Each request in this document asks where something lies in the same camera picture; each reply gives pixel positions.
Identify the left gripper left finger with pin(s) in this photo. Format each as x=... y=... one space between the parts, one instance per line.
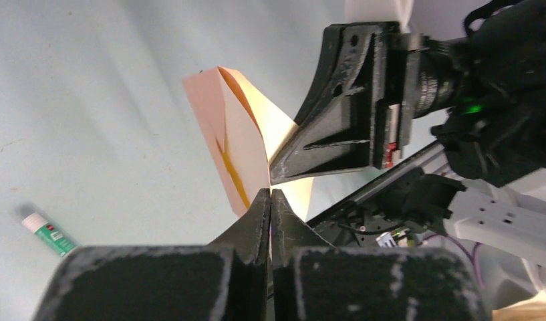
x=223 y=280

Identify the white green glue stick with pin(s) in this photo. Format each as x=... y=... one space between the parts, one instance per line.
x=49 y=234

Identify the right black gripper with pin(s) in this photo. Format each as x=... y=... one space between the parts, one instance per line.
x=355 y=107

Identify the tan paper envelope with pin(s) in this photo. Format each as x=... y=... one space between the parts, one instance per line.
x=243 y=131

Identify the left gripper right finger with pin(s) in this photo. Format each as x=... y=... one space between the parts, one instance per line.
x=313 y=280

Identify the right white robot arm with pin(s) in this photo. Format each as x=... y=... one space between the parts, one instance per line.
x=451 y=122

